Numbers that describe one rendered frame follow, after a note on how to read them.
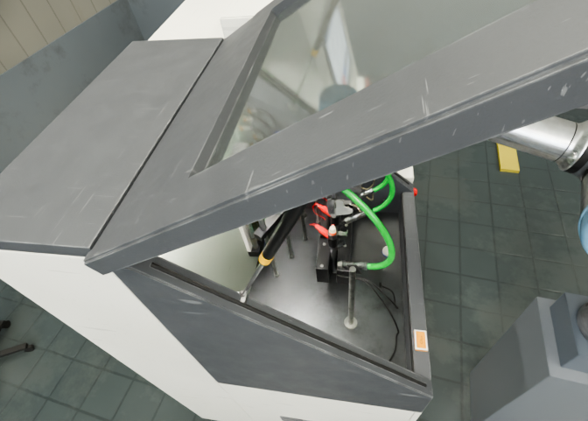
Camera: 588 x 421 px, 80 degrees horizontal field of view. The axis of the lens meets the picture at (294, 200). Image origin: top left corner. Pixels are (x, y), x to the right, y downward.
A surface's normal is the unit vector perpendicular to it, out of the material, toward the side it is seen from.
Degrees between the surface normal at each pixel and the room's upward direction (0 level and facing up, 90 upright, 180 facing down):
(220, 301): 43
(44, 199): 0
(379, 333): 0
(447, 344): 0
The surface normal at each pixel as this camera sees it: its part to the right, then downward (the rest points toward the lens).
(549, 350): -0.11, -0.66
